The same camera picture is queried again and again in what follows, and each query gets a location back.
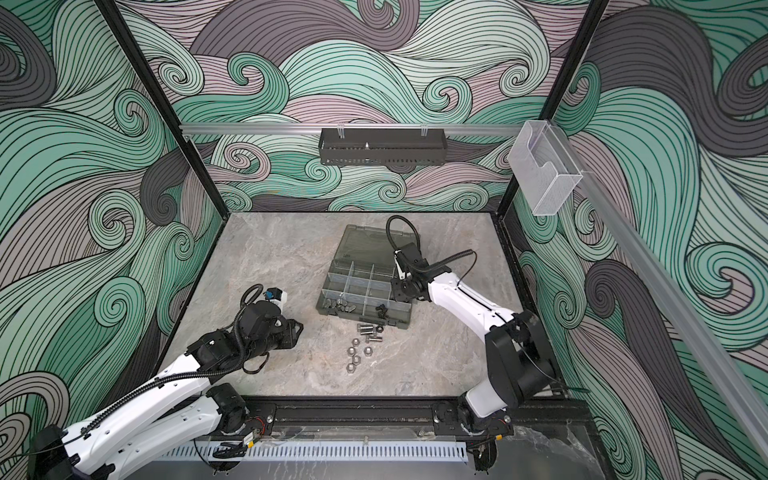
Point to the black hex bolt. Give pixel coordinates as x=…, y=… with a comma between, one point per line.
x=381, y=310

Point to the black wall tray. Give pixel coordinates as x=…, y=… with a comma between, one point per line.
x=401, y=147

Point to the clear plastic wall holder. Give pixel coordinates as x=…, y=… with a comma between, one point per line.
x=544, y=164

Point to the grey transparent organizer box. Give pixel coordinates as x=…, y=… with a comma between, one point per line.
x=360, y=273

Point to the black vertical frame post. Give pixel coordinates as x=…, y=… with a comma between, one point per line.
x=119, y=28
x=573, y=57

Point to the aluminium rail wall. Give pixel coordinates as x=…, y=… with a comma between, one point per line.
x=274, y=128
x=738, y=394

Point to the pile of bolts and nuts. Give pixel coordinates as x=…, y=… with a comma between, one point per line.
x=361, y=345

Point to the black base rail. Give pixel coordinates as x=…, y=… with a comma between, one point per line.
x=445, y=416

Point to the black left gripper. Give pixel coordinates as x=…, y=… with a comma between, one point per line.
x=291, y=334

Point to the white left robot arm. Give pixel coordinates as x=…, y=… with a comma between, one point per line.
x=185, y=401

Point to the black vertical frame post left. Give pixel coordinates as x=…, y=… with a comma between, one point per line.
x=119, y=28

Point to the aluminium rail back wall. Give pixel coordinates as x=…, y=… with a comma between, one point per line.
x=274, y=128

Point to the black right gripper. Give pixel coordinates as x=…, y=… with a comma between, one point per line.
x=398, y=293

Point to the black vertical frame post right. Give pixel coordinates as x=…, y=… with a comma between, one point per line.
x=573, y=57

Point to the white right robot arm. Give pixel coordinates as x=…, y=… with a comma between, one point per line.
x=520, y=362

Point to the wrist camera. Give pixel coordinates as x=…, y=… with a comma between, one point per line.
x=267, y=303
x=409, y=258

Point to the aluminium rail right wall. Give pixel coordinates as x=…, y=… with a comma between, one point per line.
x=738, y=394

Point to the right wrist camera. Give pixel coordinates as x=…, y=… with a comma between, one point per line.
x=409, y=258

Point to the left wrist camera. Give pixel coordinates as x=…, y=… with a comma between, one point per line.
x=267, y=303

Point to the white slotted cable duct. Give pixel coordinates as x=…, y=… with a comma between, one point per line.
x=323, y=451

